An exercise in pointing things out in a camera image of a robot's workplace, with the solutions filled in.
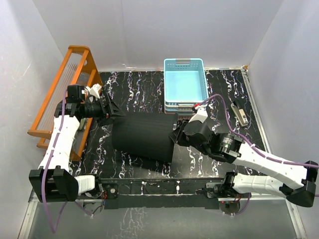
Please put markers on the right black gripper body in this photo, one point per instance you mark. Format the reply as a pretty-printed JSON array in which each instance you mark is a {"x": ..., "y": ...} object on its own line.
[{"x": 204, "y": 150}]

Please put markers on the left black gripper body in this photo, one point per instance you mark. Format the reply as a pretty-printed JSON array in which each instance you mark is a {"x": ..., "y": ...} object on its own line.
[{"x": 95, "y": 110}]

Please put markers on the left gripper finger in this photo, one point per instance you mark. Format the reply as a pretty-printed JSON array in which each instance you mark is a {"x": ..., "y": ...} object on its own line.
[
  {"x": 111, "y": 109},
  {"x": 105, "y": 121}
]

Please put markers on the large black plastic bucket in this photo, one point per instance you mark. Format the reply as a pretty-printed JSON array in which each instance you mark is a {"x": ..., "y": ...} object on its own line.
[{"x": 145, "y": 135}]

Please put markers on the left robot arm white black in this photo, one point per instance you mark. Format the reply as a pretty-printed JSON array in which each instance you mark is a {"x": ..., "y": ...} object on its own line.
[{"x": 52, "y": 181}]

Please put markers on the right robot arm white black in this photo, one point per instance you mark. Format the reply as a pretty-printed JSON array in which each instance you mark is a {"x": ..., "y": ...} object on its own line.
[{"x": 280, "y": 177}]

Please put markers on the small grey block in rack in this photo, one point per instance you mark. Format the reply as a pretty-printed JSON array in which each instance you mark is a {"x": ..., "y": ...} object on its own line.
[{"x": 82, "y": 124}]

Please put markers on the pink perforated basket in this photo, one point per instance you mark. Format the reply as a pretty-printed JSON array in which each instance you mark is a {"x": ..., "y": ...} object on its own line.
[{"x": 182, "y": 116}]

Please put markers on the dark blue perforated basket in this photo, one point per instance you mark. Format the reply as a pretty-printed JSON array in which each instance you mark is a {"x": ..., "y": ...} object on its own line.
[{"x": 178, "y": 110}]

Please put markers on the orange wooden rack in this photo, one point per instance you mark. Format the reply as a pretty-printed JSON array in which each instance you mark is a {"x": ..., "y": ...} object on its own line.
[{"x": 77, "y": 67}]

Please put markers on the black stapler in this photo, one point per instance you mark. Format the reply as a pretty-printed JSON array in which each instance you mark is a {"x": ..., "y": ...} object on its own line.
[{"x": 239, "y": 112}]

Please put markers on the light blue perforated basket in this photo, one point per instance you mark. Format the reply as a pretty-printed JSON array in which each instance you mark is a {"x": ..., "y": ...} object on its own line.
[{"x": 184, "y": 81}]

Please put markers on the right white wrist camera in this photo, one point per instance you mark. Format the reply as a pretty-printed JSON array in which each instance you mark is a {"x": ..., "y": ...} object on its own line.
[{"x": 200, "y": 113}]

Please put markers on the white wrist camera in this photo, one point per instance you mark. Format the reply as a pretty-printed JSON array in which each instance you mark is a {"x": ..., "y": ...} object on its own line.
[
  {"x": 93, "y": 92},
  {"x": 200, "y": 113}
]

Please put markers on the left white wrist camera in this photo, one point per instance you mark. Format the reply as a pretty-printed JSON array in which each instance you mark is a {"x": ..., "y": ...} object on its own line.
[{"x": 93, "y": 92}]

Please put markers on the black front mounting rail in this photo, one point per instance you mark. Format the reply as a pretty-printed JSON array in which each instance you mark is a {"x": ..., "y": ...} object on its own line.
[{"x": 160, "y": 193}]

